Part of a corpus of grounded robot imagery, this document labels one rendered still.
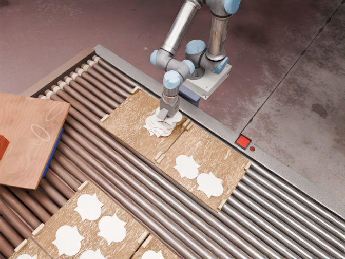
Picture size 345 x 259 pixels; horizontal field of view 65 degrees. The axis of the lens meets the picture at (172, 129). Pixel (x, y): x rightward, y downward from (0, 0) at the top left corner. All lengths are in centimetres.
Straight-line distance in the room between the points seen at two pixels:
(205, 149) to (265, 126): 145
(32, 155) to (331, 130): 274
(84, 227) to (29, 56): 252
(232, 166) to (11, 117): 121
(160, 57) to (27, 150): 81
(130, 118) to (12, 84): 194
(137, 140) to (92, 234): 54
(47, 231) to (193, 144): 85
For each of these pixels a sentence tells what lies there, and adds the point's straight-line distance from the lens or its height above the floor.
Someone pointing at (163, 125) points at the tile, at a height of 97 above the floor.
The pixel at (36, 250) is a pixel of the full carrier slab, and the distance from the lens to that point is 147.
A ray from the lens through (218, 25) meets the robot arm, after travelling 148.
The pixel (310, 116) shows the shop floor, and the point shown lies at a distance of 322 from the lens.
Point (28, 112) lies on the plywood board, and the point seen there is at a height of 104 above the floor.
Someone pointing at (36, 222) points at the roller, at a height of 92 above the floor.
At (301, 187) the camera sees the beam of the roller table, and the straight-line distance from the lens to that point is 166.
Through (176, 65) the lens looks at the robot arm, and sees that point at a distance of 134.
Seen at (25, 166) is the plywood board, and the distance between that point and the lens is 150.
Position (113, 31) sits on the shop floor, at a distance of 367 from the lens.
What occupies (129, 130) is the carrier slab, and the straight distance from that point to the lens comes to 159.
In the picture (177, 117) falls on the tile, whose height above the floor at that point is 106.
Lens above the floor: 229
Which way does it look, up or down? 58 degrees down
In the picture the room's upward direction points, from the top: 7 degrees clockwise
